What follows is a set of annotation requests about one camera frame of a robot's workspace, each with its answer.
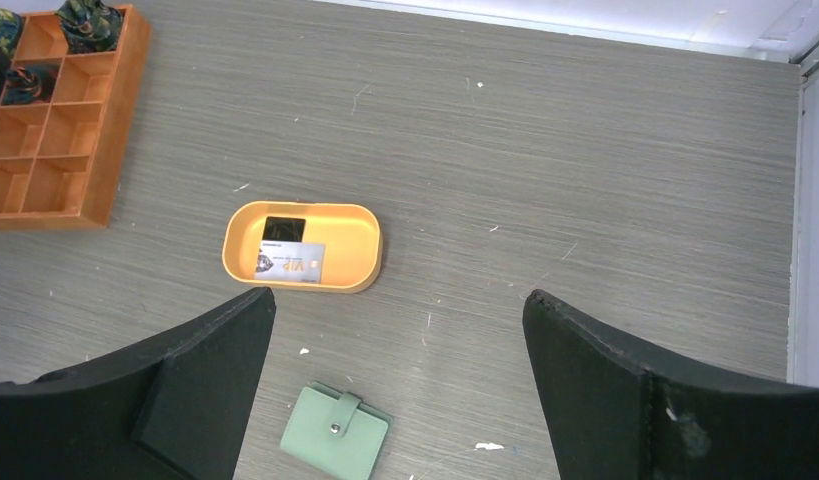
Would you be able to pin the orange compartment organizer box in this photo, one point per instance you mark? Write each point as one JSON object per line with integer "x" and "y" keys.
{"x": 60, "y": 159}

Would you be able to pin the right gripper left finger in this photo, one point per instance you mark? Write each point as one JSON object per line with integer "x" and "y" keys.
{"x": 172, "y": 406}

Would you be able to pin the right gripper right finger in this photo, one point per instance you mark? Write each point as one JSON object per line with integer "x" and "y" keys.
{"x": 620, "y": 407}

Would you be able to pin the white grey card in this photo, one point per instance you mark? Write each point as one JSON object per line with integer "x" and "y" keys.
{"x": 290, "y": 262}

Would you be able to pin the dark item middle compartment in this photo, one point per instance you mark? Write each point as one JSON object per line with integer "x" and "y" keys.
{"x": 28, "y": 84}

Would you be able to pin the green card holder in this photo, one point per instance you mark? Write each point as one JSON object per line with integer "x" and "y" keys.
{"x": 336, "y": 432}

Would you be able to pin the dark rolled item left upper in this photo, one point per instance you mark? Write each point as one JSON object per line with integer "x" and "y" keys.
{"x": 11, "y": 28}

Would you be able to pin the orange oval tray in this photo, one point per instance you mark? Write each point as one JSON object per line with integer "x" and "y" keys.
{"x": 327, "y": 247}

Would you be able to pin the dark rolled item top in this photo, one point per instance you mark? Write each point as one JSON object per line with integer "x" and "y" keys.
{"x": 90, "y": 26}

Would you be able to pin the aluminium frame rail right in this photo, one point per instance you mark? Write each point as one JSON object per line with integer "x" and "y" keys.
{"x": 807, "y": 60}

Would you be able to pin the small black card in tray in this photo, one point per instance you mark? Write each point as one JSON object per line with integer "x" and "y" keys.
{"x": 283, "y": 229}

